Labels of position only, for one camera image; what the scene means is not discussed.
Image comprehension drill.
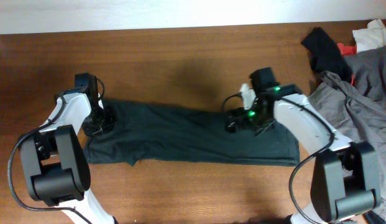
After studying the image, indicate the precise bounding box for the white garment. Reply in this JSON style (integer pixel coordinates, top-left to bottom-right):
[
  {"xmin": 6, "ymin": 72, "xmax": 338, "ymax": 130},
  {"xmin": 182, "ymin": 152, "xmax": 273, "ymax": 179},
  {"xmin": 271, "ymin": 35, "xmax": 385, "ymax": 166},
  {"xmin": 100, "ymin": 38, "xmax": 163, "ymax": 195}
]
[{"xmin": 352, "ymin": 19, "xmax": 386, "ymax": 53}]

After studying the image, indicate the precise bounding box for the red garment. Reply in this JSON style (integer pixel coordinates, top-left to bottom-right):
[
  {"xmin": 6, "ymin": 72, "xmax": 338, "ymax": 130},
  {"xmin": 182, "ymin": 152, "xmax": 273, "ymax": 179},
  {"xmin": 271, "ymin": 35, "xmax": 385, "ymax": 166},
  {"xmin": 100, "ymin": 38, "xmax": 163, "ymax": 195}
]
[{"xmin": 336, "ymin": 42, "xmax": 357, "ymax": 86}]

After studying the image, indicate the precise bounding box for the black Nike t-shirt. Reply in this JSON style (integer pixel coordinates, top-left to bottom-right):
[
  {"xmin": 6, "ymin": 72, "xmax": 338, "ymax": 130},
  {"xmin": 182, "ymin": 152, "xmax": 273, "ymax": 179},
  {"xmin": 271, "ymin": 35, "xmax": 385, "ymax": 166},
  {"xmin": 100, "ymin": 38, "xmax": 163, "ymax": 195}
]
[{"xmin": 83, "ymin": 100, "xmax": 300, "ymax": 166}]

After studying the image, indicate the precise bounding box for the grey garment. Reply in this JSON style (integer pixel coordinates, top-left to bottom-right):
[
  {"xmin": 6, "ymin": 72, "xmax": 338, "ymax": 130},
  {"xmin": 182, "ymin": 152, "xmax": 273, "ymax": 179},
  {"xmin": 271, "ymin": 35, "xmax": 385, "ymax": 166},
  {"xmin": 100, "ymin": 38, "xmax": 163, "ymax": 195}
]
[{"xmin": 307, "ymin": 42, "xmax": 386, "ymax": 218}]

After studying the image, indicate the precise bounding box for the black garment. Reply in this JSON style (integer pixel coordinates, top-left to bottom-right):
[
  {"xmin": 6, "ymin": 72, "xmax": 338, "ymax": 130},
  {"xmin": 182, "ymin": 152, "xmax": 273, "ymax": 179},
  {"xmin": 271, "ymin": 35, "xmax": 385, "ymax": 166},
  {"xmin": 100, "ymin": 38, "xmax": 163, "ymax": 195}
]
[{"xmin": 301, "ymin": 27, "xmax": 353, "ymax": 83}]

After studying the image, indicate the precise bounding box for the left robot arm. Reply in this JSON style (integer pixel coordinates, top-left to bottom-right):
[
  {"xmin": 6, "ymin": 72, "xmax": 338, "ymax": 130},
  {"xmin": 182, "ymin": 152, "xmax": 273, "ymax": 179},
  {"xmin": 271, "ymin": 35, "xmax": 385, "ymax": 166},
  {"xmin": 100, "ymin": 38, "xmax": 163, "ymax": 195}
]
[{"xmin": 15, "ymin": 92, "xmax": 117, "ymax": 223}]

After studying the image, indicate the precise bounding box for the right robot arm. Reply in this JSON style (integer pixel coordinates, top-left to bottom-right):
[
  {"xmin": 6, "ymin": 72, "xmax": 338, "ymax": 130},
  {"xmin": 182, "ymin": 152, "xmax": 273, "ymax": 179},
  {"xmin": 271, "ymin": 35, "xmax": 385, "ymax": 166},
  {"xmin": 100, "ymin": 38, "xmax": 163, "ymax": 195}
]
[{"xmin": 226, "ymin": 83, "xmax": 380, "ymax": 223}]

